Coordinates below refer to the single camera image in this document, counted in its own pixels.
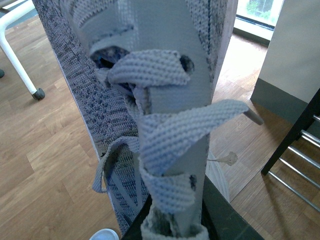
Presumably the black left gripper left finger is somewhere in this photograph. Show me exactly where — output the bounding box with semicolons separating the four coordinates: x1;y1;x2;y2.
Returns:
121;195;152;240

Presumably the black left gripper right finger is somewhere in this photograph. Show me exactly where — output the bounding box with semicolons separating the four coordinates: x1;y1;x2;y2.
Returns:
202;177;263;240

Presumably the grey knit sneaker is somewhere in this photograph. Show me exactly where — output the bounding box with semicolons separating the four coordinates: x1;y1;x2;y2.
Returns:
34;0;263;240

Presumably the black metal shoe rack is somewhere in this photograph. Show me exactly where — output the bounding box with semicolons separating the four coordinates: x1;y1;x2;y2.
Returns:
261;91;320;212

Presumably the white chair leg with caster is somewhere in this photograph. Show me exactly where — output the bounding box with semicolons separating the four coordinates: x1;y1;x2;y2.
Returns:
0;0;46;101

